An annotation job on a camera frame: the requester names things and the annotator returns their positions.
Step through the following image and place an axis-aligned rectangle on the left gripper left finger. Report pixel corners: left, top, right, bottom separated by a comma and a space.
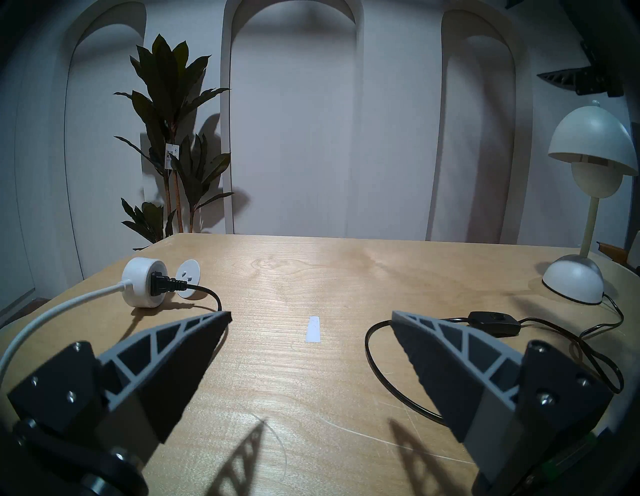
7, 311, 233, 466

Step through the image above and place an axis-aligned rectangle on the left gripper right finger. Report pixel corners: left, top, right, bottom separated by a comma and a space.
391, 310, 615, 482

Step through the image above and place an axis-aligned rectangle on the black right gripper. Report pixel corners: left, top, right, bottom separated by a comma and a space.
504, 0, 627, 99

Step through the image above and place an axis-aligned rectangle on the black inline cord switch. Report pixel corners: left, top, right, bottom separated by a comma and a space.
467, 310, 522, 337

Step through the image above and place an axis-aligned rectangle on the white dome table lamp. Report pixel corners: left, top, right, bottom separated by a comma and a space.
541, 100, 640, 306

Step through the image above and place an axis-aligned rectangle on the black power plug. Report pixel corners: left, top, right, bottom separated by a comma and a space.
149, 272, 189, 296

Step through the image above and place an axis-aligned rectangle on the white round power socket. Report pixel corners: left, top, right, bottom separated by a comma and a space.
121, 256, 169, 308

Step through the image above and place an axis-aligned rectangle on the white round socket cover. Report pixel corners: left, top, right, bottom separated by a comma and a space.
175, 258, 203, 300

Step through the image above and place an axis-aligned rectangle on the light wooden table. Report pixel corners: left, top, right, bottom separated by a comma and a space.
0, 232, 640, 496

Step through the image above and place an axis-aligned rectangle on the white cushioned wooden armchair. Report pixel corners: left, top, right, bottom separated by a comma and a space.
597, 241, 640, 275

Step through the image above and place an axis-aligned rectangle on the tall dark green plant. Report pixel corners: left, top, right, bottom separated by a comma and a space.
113, 34, 235, 251

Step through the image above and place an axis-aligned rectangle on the black lamp power cord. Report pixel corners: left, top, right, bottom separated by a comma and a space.
186, 282, 626, 426

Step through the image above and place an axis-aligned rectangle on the white socket cable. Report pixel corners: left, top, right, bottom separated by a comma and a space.
0, 282, 132, 387

